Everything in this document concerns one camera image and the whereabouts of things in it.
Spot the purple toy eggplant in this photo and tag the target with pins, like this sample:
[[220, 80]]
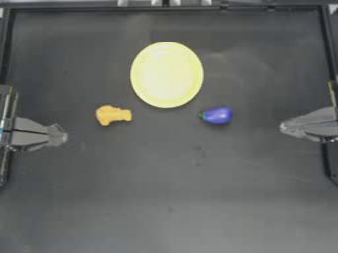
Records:
[[216, 115]]

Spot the yellow plate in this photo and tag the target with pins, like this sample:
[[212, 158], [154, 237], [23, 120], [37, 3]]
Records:
[[167, 74]]

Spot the orange toy fried chicken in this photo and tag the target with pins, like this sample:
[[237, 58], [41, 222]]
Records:
[[112, 115]]

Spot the black table frame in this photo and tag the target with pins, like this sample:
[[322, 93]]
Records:
[[167, 4]]

